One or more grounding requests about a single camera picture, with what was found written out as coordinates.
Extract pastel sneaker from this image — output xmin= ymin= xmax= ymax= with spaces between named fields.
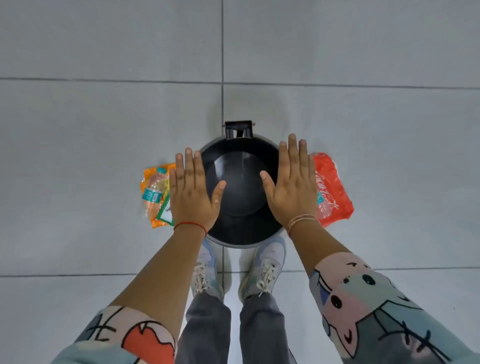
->
xmin=190 ymin=238 xmax=225 ymax=301
xmin=238 ymin=236 xmax=288 ymax=303

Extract colourful cartoon print shirt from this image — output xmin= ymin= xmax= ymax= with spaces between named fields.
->
xmin=50 ymin=251 xmax=480 ymax=364

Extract person's right forearm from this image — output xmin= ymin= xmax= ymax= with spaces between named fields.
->
xmin=287 ymin=218 xmax=353 ymax=277

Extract pink thread bracelet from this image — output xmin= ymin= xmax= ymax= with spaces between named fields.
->
xmin=286 ymin=213 xmax=320 ymax=237

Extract red plastic wrapper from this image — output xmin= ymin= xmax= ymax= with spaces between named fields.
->
xmin=309 ymin=151 xmax=355 ymax=229

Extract person's left hand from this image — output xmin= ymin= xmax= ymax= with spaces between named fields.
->
xmin=168 ymin=147 xmax=228 ymax=232

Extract green snack packet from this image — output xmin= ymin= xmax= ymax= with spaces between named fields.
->
xmin=155 ymin=194 xmax=175 ymax=227

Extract orange snack packet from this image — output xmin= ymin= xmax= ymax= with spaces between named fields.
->
xmin=140 ymin=163 xmax=177 ymax=229

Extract grey trousers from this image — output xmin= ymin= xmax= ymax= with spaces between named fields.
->
xmin=174 ymin=290 xmax=297 ymax=364

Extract person's left forearm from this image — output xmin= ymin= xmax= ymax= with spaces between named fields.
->
xmin=108 ymin=224 xmax=208 ymax=340

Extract red string bracelet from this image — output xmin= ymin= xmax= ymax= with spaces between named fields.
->
xmin=173 ymin=221 xmax=208 ymax=237

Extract pastel right sneaker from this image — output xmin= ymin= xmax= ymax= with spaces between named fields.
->
xmin=238 ymin=236 xmax=288 ymax=303

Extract pastel left sneaker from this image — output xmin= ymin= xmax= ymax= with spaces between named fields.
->
xmin=190 ymin=238 xmax=225 ymax=301

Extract black round trash bin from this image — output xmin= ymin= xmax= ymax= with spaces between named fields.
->
xmin=198 ymin=120 xmax=287 ymax=250

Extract person's right hand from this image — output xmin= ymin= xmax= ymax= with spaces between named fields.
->
xmin=259 ymin=133 xmax=320 ymax=230

